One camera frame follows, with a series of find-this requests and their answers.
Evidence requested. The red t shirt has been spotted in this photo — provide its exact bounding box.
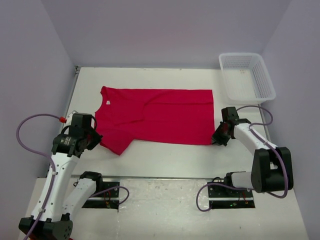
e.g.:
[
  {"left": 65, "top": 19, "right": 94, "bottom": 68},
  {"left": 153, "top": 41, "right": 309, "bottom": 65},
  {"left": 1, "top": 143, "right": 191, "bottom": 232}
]
[{"left": 95, "top": 86, "right": 215, "bottom": 156}]

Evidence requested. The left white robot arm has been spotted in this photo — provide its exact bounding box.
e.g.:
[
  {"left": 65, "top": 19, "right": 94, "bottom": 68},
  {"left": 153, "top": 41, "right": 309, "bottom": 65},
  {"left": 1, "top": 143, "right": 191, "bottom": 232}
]
[{"left": 18, "top": 111, "right": 102, "bottom": 240}]

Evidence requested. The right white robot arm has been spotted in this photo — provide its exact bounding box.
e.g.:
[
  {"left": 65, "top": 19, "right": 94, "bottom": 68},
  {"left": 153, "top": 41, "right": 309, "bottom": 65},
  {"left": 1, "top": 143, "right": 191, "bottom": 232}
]
[{"left": 211, "top": 106, "right": 294, "bottom": 199}]

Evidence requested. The white plastic basket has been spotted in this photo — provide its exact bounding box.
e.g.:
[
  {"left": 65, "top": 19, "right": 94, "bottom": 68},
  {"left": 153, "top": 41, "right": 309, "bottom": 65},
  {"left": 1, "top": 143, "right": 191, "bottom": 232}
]
[{"left": 218, "top": 52, "right": 276, "bottom": 105}]

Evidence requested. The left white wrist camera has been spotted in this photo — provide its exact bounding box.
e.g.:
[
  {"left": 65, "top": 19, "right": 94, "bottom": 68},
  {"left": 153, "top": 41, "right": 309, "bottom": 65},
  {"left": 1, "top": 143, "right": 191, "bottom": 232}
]
[{"left": 59, "top": 110, "right": 77, "bottom": 125}]

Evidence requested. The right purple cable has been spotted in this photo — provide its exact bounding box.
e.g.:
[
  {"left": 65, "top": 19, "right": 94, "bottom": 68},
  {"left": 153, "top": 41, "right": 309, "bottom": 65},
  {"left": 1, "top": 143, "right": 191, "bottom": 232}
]
[{"left": 196, "top": 104, "right": 290, "bottom": 213}]

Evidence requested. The purple cable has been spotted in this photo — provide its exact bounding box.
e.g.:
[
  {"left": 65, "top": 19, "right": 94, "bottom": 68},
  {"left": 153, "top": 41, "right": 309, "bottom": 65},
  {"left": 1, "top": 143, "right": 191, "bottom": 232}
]
[
  {"left": 16, "top": 113, "right": 130, "bottom": 237},
  {"left": 196, "top": 104, "right": 290, "bottom": 213}
]

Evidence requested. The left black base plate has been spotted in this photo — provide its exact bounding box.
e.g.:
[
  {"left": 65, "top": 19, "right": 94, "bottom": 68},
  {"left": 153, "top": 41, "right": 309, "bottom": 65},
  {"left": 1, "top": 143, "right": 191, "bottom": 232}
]
[{"left": 82, "top": 181, "right": 120, "bottom": 210}]

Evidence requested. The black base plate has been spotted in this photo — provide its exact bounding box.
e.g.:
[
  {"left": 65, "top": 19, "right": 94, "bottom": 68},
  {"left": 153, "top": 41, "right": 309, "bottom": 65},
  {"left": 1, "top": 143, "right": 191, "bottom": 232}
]
[
  {"left": 82, "top": 181, "right": 120, "bottom": 210},
  {"left": 207, "top": 185, "right": 256, "bottom": 210}
]

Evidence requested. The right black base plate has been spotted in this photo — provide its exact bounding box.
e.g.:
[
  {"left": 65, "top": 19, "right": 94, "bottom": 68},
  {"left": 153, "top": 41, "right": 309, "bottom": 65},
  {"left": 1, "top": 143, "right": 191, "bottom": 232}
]
[{"left": 207, "top": 185, "right": 256, "bottom": 210}]

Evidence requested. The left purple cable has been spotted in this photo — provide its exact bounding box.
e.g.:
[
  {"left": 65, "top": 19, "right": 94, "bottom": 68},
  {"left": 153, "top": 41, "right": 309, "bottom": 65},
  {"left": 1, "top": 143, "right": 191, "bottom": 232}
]
[{"left": 16, "top": 113, "right": 130, "bottom": 237}]

